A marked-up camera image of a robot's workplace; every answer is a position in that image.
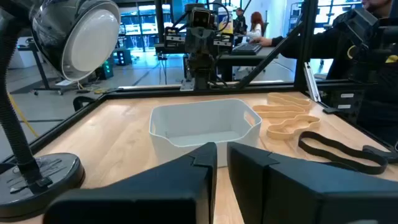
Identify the black rolling stand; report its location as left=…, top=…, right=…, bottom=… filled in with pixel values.
left=11, top=37, right=78, bottom=96

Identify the black rubber band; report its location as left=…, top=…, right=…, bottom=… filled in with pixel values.
left=297, top=130, right=389, bottom=175

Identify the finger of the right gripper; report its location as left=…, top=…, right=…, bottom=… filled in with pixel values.
left=185, top=28, right=200, bottom=53
left=199, top=28, right=215, bottom=53

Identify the silver metal bracket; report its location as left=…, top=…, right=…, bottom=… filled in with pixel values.
left=303, top=62, right=322, bottom=103

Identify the black keyboard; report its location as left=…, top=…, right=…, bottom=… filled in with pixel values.
left=230, top=42, right=263, bottom=57

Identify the black cable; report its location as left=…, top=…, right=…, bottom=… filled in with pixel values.
left=72, top=95, right=98, bottom=112

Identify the yellow cable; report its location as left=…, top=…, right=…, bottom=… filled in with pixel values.
left=7, top=93, right=40, bottom=138

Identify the black box with white labels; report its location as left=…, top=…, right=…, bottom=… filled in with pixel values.
left=322, top=88, right=365, bottom=116

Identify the black computer with green lights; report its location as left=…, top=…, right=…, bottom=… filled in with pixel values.
left=95, top=58, right=115, bottom=81

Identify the black aluminium table frame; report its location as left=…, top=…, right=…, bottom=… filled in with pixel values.
left=0, top=0, right=398, bottom=162

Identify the tan rubber band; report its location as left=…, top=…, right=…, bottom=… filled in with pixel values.
left=266, top=114, right=322, bottom=141
left=252, top=104, right=307, bottom=119

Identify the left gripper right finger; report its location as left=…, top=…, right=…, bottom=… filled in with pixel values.
left=227, top=141, right=398, bottom=224

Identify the person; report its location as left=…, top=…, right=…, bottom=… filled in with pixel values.
left=245, top=11, right=266, bottom=40
left=250, top=0, right=398, bottom=94
left=233, top=7, right=248, bottom=44

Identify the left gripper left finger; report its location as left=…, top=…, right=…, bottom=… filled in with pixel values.
left=43, top=141, right=218, bottom=224

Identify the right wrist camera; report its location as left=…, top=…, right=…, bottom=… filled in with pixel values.
left=192, top=7, right=213, bottom=29

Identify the black desk lamp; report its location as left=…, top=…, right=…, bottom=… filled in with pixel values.
left=0, top=0, right=121, bottom=222

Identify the black desk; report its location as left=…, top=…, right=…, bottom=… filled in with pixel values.
left=154, top=42, right=282, bottom=82

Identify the yellow blue banner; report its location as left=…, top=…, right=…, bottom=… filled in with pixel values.
left=217, top=6, right=234, bottom=35

